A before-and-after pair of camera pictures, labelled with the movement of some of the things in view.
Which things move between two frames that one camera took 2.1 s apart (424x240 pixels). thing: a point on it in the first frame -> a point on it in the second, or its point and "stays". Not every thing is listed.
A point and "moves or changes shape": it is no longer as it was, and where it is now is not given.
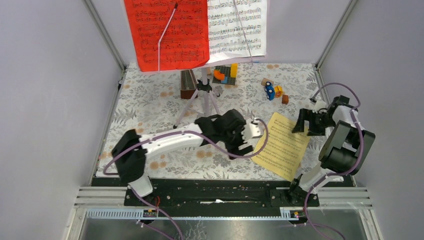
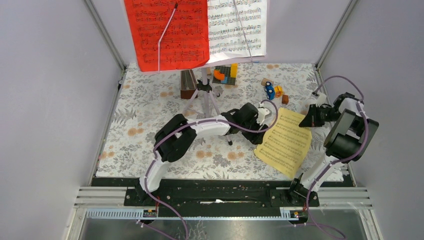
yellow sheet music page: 284,150 moves or changes shape
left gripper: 233,148 -> 258,138
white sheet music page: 237,29 stays
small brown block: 285,99 stays
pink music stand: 204,87 stays
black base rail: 217,192 stays
